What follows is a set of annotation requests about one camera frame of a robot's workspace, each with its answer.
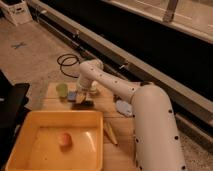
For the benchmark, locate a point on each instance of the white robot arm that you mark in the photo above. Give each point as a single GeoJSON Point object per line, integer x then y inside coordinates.
{"type": "Point", "coordinates": [157, 140]}

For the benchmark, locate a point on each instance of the white cardboard box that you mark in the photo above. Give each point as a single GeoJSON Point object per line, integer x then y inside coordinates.
{"type": "Point", "coordinates": [17, 13]}

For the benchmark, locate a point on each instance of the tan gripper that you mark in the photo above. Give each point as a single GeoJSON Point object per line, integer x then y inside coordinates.
{"type": "Point", "coordinates": [80, 97]}

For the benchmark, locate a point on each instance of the green toy cucumber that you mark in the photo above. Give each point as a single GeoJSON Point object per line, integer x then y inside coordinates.
{"type": "Point", "coordinates": [84, 104]}

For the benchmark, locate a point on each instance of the yellow plastic tub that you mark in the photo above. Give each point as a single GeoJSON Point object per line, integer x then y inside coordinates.
{"type": "Point", "coordinates": [37, 147]}

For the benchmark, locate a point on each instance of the blue sponge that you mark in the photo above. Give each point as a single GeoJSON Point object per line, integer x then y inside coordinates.
{"type": "Point", "coordinates": [72, 96]}

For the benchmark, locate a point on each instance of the white lidded cup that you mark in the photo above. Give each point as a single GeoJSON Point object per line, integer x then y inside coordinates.
{"type": "Point", "coordinates": [94, 89]}

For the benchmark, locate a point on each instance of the black chair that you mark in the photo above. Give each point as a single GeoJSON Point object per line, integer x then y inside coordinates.
{"type": "Point", "coordinates": [12, 112]}

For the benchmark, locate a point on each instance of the green plastic cup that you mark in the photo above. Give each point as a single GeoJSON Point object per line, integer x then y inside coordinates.
{"type": "Point", "coordinates": [62, 90]}

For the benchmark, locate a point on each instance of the light blue cloth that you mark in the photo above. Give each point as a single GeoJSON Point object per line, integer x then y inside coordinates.
{"type": "Point", "coordinates": [123, 108]}

